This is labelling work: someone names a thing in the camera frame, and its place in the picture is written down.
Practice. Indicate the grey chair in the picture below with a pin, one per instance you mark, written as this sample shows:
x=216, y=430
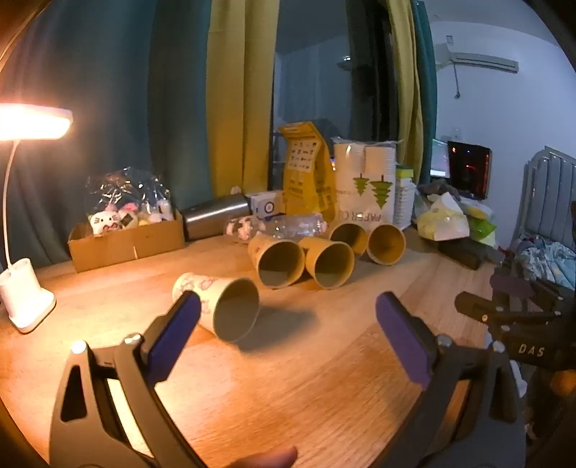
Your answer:
x=546, y=193

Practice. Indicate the yellow paper cup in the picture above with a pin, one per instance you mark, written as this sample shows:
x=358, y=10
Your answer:
x=386, y=243
x=348, y=236
x=276, y=258
x=328, y=265

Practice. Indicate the white air conditioner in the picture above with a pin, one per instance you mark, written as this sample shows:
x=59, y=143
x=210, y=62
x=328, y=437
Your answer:
x=477, y=56

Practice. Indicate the teal curtain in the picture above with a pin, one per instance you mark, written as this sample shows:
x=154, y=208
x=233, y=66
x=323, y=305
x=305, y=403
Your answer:
x=112, y=112

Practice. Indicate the clear bag of plush toys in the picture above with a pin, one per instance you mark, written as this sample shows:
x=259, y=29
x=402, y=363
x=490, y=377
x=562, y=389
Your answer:
x=126, y=198

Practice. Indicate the pile of clothes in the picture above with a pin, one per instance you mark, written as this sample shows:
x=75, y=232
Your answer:
x=546, y=263

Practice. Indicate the white desk lamp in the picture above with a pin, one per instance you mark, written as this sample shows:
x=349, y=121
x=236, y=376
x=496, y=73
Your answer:
x=27, y=297

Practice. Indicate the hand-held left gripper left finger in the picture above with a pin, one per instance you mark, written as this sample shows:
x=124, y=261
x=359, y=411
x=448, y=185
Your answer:
x=173, y=335

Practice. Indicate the yellow curtain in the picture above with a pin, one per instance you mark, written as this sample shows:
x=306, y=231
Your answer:
x=405, y=90
x=240, y=99

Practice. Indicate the yellow paper bag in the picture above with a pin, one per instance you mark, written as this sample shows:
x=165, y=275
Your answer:
x=308, y=175

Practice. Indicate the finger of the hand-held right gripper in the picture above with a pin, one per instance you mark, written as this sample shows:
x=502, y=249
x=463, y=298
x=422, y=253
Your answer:
x=481, y=310
x=513, y=284

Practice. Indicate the white patterned paper cup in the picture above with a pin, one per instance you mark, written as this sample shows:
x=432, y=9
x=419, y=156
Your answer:
x=211, y=299

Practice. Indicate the clear plastic bag on table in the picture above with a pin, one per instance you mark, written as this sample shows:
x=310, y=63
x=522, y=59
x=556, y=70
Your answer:
x=292, y=225

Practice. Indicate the black computer case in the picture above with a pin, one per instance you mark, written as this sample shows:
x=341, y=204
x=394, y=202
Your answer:
x=468, y=168

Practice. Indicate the black box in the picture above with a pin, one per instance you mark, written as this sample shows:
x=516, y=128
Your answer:
x=468, y=254

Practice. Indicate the cardboard box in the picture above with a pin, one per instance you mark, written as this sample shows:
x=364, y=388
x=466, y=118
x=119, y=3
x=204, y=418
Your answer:
x=126, y=245

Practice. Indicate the person's left hand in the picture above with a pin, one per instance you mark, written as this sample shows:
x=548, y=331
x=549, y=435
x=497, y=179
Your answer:
x=265, y=458

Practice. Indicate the pack of paper cups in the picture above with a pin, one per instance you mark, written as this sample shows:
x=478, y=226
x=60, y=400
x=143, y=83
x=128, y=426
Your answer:
x=364, y=184

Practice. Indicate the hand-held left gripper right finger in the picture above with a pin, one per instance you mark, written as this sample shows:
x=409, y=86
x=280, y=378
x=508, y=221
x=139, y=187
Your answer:
x=402, y=337

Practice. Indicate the steel thermos bottle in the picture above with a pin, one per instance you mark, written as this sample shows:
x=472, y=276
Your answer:
x=213, y=216

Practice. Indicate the green plastic bag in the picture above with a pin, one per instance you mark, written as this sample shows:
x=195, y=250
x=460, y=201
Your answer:
x=481, y=225

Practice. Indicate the computer monitor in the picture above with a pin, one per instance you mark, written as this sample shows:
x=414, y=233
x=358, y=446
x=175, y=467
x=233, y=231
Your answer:
x=438, y=157

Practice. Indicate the small white blue box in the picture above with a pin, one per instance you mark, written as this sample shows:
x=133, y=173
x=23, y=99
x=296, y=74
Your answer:
x=265, y=204

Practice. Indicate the yellow white plastic bag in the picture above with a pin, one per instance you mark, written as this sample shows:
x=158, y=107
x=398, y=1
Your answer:
x=443, y=218

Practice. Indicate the stack of white containers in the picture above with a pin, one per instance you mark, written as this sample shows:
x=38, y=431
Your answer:
x=405, y=198

